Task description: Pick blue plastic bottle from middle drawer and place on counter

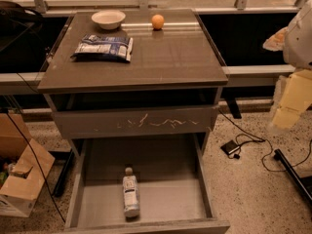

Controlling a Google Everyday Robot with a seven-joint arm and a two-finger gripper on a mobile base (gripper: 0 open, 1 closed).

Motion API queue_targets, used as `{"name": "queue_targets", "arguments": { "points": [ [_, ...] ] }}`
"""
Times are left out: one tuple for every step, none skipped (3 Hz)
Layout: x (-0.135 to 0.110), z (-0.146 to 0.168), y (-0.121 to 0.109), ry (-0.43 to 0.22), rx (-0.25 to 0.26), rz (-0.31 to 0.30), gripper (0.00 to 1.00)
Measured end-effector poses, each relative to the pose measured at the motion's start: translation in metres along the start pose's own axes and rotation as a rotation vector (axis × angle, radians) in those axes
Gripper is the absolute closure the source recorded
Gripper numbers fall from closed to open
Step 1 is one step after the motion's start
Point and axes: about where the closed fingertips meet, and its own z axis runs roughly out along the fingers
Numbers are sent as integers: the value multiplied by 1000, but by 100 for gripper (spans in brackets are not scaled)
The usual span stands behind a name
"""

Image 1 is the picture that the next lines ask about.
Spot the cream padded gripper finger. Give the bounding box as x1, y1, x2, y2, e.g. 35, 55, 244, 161
270, 69, 312, 130

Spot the clear plastic water bottle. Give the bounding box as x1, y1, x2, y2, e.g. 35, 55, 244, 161
123, 167, 140, 218

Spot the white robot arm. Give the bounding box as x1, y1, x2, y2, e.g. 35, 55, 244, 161
262, 0, 312, 130

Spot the scratched closed grey drawer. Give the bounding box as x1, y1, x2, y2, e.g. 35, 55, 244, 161
53, 105, 218, 139

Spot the open grey drawer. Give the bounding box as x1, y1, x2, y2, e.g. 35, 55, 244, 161
64, 134, 229, 234

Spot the metal window railing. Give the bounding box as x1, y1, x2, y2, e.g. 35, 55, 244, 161
0, 0, 298, 96

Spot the black metal stand leg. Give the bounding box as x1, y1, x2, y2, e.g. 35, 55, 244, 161
274, 149, 312, 205

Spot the black power adapter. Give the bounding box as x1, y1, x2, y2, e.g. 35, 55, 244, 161
221, 140, 240, 155

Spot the orange fruit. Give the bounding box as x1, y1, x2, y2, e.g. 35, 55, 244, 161
151, 15, 165, 30

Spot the white bowl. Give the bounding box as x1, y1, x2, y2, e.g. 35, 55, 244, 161
92, 10, 126, 30

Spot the blue white snack bag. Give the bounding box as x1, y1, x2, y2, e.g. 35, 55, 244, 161
71, 34, 134, 62

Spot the black bag at left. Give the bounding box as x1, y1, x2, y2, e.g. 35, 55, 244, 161
0, 1, 44, 53

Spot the open cardboard box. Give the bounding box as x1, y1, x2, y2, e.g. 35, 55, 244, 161
0, 113, 55, 217

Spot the black floor cable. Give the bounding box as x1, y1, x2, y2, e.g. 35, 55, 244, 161
217, 109, 312, 174

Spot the black cable at left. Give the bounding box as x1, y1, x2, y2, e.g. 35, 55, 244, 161
0, 71, 67, 224

